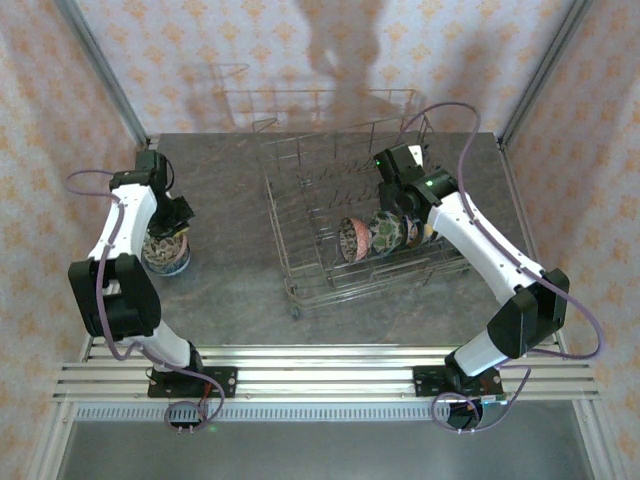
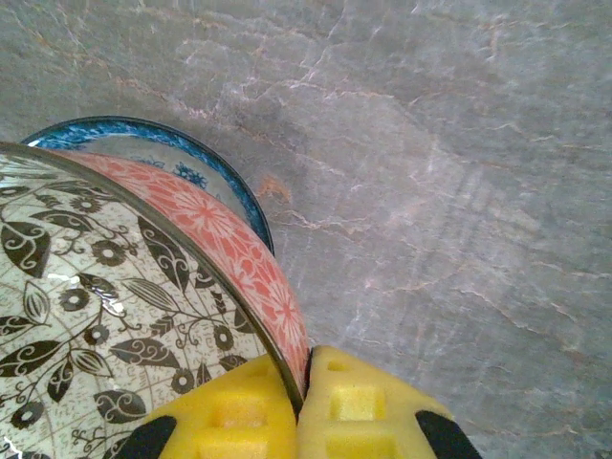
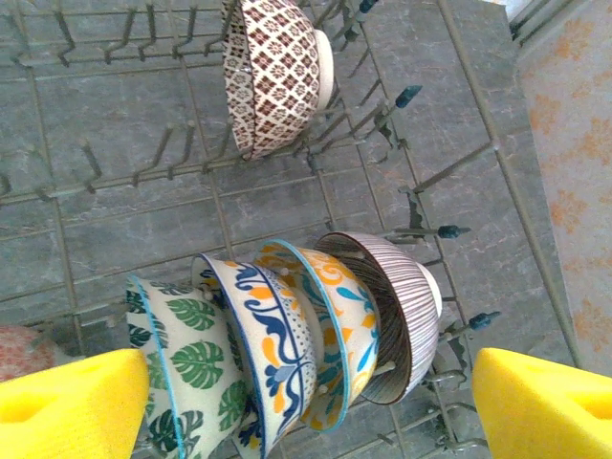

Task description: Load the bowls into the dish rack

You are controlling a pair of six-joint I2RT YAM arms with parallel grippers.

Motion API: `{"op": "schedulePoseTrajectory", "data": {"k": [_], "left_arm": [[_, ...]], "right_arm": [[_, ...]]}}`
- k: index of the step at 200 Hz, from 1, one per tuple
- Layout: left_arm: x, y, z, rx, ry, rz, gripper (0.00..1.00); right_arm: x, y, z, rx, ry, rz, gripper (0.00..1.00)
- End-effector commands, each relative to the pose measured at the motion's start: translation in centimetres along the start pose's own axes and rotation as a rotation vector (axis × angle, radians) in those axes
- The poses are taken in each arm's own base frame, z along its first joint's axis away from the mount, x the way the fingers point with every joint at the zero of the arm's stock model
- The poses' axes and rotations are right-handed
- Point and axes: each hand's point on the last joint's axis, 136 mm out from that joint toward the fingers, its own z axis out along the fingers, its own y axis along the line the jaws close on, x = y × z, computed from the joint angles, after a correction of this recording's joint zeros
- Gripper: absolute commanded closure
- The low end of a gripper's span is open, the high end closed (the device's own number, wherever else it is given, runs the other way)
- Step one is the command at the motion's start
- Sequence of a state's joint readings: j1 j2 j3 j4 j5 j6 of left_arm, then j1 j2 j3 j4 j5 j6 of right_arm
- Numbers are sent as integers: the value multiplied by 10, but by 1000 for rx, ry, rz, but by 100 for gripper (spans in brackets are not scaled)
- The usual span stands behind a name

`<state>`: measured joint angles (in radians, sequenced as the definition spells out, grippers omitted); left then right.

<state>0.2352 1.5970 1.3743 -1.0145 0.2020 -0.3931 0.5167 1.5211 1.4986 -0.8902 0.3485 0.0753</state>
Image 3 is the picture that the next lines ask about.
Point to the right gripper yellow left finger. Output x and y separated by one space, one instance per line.
67 411

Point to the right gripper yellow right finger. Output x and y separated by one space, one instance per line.
545 411

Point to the green leaf pattern bowl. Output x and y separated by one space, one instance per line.
196 354

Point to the pink patterned bowl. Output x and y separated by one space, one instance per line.
406 306

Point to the navy and yellow bowl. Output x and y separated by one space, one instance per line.
272 334

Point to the orange and teal bowl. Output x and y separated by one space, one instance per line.
344 315

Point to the brown diamond pattern bowl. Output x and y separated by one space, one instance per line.
282 81

